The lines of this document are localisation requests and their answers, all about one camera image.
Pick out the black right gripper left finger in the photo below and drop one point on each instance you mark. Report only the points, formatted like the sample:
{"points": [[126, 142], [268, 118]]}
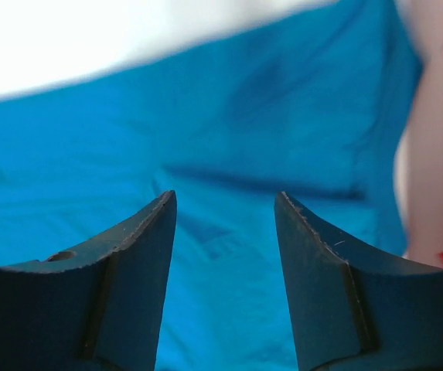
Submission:
{"points": [[95, 306]]}

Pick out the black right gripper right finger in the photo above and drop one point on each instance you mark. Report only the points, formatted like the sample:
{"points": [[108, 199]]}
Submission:
{"points": [[353, 306]]}

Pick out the blue t shirt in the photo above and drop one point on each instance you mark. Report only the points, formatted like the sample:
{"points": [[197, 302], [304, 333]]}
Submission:
{"points": [[313, 105]]}

